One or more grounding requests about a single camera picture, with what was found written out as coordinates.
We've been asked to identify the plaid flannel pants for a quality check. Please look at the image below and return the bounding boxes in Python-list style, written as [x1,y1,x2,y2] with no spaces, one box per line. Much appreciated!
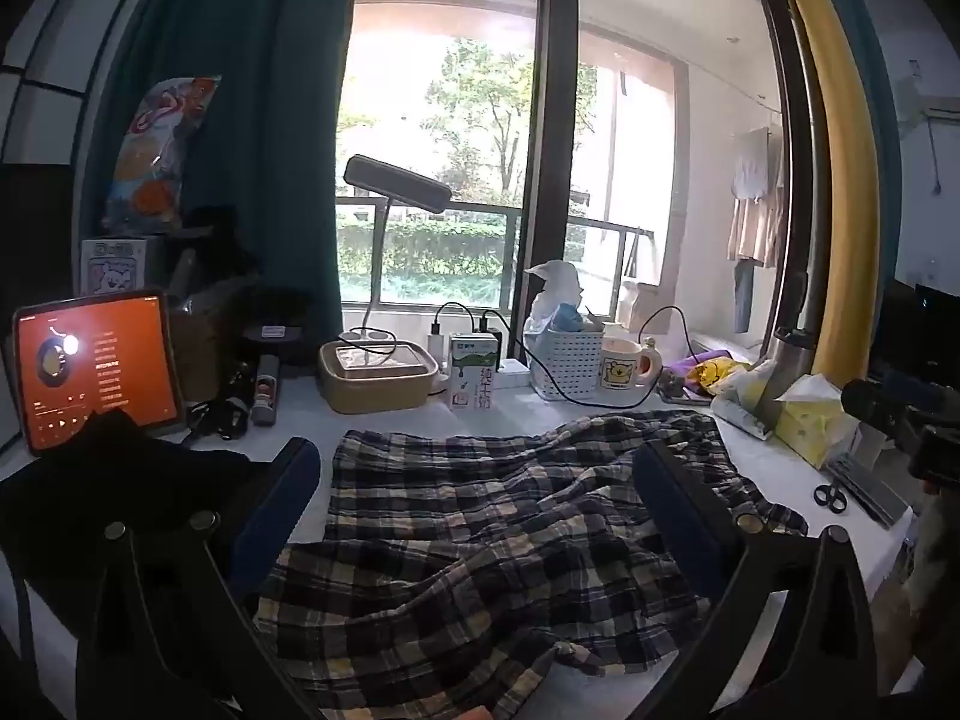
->
[256,410,807,718]

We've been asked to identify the black scissors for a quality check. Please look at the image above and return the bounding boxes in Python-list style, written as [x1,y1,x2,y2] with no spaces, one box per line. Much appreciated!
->
[814,481,848,514]

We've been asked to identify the yellow tissue box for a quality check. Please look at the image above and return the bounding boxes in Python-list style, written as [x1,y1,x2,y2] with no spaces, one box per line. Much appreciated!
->
[775,374,859,470]

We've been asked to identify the white lotion tube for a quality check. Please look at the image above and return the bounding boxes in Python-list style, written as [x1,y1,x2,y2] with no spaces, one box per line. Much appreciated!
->
[711,397,771,442]

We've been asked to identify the grey spray can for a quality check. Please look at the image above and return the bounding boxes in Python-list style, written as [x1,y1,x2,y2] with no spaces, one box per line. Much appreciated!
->
[249,355,280,426]

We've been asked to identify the yellow white snack packet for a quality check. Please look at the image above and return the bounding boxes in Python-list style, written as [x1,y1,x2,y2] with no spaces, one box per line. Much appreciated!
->
[711,359,776,416]

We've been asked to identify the yellow crumpled wrapper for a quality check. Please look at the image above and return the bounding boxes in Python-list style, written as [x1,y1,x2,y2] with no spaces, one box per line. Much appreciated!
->
[685,359,750,394]

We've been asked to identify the purple cloth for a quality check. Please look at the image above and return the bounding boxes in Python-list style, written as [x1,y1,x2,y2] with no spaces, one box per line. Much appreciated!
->
[664,349,732,377]

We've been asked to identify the steel thermos bottle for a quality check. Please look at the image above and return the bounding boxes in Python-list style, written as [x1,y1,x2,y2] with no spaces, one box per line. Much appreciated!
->
[757,270,817,433]

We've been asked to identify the small duck bottle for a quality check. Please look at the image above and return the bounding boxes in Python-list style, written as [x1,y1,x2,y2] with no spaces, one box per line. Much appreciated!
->
[640,337,662,371]

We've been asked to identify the beige lidded food container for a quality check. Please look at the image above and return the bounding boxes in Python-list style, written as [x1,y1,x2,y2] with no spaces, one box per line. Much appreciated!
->
[317,341,439,415]

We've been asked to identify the white cartoon bear mug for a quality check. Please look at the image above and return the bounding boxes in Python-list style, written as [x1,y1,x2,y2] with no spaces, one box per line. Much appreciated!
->
[599,338,662,390]

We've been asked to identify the white perforated storage basket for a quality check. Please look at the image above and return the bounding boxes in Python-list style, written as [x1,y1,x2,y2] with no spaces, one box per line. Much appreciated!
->
[524,328,602,401]

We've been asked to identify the yellow curtain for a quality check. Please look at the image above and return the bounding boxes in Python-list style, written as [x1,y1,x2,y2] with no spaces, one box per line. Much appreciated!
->
[794,0,880,388]

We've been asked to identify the small white cartoon box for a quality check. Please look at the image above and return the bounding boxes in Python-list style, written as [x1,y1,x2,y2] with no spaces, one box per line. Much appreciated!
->
[80,238,149,296]

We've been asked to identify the white power strip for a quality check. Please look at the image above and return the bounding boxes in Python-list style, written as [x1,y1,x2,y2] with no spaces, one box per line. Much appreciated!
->
[429,356,536,394]

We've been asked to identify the white usb charger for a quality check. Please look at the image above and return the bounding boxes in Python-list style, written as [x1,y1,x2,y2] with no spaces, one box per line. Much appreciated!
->
[427,319,448,364]

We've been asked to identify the green white milk carton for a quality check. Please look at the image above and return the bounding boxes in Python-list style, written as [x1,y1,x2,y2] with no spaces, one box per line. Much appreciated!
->
[446,333,500,410]

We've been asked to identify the white plastic bag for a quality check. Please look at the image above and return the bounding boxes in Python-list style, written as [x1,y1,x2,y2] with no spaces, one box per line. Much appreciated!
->
[524,260,583,333]

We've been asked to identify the colourful snack bag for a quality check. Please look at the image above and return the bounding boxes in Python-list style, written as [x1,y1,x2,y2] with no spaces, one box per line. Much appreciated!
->
[103,75,221,236]

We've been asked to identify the hanging laundry clothes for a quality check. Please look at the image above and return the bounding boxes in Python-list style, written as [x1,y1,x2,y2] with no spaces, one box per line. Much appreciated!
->
[727,125,784,335]

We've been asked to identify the black desk lamp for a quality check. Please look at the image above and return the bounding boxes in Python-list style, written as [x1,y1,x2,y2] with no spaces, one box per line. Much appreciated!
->
[338,152,456,350]

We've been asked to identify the teal curtain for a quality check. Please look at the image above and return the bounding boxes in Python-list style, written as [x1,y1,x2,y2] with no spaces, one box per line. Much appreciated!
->
[78,0,355,343]

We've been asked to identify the black power cable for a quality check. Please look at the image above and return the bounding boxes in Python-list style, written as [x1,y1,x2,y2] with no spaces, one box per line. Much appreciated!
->
[433,299,703,415]

